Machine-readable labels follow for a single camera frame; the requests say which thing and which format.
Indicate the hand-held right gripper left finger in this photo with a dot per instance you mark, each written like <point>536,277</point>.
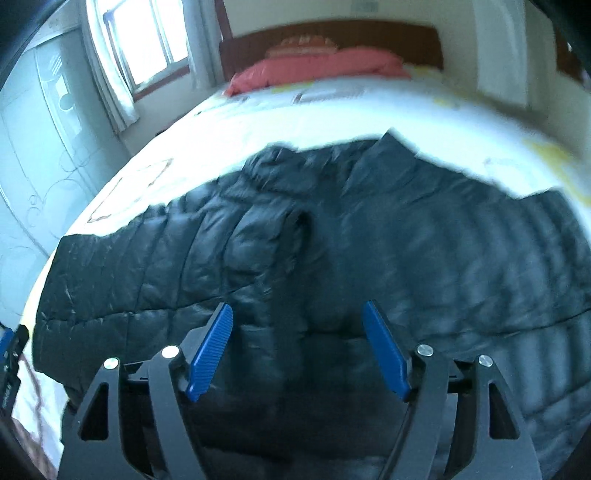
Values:
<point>210,355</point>

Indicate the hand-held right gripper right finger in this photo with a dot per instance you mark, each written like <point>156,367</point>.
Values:
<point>385,350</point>

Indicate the black puffer jacket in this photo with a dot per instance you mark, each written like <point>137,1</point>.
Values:
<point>323,254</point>

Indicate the wardrobe with glass doors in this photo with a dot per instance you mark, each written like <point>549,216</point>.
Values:
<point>46,161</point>

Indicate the bed with white patterned sheet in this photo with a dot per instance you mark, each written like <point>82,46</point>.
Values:
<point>323,120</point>

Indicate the red pillow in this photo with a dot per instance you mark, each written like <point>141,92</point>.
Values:
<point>323,69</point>

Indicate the white curtain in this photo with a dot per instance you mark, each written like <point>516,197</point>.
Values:
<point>111,78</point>

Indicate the brown wooden headboard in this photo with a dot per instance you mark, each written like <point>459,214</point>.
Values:
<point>415,44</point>

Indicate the red patterned cushion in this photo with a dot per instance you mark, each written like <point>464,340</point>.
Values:
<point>302,46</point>

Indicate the window with brown frame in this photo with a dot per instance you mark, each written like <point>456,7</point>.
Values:
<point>147,41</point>

